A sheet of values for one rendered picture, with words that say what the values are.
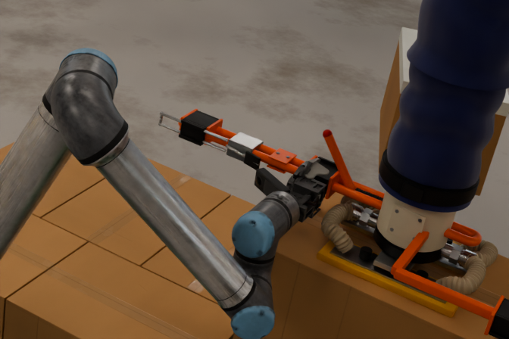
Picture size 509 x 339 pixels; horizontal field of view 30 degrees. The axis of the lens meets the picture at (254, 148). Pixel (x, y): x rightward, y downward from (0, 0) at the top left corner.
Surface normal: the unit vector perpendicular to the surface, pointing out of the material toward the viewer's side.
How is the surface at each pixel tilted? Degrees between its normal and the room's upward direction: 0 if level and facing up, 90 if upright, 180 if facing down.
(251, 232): 85
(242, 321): 94
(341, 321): 90
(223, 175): 0
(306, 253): 0
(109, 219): 0
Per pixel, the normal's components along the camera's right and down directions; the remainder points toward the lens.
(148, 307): 0.18, -0.87
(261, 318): 0.10, 0.53
